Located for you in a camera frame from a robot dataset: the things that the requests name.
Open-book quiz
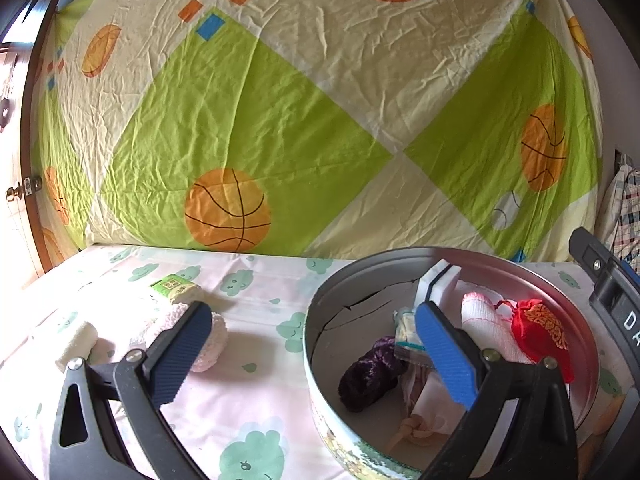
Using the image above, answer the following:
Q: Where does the pink cloth drawstring pouch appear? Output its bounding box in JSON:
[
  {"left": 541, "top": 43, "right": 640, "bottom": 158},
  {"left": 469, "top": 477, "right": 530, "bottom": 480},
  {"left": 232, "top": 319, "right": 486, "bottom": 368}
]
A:
[{"left": 385, "top": 364, "right": 465, "bottom": 452}]

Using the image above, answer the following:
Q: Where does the white sock red trim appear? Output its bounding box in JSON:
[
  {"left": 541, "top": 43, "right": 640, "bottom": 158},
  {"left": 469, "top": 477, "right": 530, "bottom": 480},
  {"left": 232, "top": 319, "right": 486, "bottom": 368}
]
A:
[{"left": 461, "top": 292, "right": 533, "bottom": 364}]

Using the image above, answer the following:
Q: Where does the red gold embroidered pouch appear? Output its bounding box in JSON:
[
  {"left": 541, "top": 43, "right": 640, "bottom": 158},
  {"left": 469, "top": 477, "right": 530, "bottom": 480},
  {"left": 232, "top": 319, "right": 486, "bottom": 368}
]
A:
[{"left": 494, "top": 299, "right": 575, "bottom": 385}]

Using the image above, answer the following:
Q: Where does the white gauze roll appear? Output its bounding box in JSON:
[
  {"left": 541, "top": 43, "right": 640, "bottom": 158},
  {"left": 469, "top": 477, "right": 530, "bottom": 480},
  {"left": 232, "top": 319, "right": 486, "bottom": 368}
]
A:
[{"left": 53, "top": 321, "right": 98, "bottom": 372}]

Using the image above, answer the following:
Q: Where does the round metal tin box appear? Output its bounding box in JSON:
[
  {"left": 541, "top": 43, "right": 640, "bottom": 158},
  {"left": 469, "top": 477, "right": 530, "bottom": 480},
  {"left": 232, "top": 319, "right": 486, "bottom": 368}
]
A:
[{"left": 302, "top": 246, "right": 601, "bottom": 480}]

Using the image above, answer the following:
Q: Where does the white black sponge block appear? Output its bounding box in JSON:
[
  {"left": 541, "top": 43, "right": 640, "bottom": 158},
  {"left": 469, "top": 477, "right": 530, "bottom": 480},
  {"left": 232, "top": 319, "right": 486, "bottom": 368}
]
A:
[{"left": 413, "top": 259, "right": 461, "bottom": 309}]

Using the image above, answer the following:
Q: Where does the pink fluffy puff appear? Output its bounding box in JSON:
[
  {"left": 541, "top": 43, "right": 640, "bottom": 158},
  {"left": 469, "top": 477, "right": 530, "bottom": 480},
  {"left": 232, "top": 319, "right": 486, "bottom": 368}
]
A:
[{"left": 130, "top": 304, "right": 229, "bottom": 373}]

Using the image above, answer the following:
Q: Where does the green tissue pack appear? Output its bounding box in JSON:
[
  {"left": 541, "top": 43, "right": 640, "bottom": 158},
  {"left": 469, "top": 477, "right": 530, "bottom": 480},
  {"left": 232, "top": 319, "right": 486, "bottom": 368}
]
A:
[{"left": 151, "top": 274, "right": 203, "bottom": 304}]

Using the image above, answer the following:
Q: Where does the cotton swab packet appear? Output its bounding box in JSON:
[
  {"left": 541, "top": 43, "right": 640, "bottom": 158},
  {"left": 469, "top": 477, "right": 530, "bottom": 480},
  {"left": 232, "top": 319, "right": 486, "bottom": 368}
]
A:
[{"left": 394, "top": 308, "right": 431, "bottom": 366}]

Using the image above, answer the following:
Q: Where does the plaid fabric bag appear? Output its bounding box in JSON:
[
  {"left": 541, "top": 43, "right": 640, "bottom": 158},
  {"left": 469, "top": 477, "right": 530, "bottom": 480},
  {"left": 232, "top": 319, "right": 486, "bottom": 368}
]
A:
[{"left": 594, "top": 164, "right": 640, "bottom": 271}]

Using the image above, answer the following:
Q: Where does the white cloud-print table cloth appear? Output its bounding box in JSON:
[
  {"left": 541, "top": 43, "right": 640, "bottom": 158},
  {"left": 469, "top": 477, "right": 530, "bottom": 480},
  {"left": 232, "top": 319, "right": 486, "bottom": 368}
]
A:
[{"left": 1, "top": 247, "right": 632, "bottom": 479}]

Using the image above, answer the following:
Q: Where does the brass door latch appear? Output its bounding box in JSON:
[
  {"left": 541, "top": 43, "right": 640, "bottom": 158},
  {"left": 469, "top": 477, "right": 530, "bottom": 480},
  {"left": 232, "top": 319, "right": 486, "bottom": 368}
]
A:
[{"left": 6, "top": 176, "right": 42, "bottom": 203}]

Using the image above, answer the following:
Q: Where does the green cream basketball sheet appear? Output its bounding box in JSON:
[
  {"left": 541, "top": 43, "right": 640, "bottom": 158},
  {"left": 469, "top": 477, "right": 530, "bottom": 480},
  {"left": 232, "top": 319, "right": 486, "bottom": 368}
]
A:
[{"left": 32, "top": 0, "right": 603, "bottom": 263}]

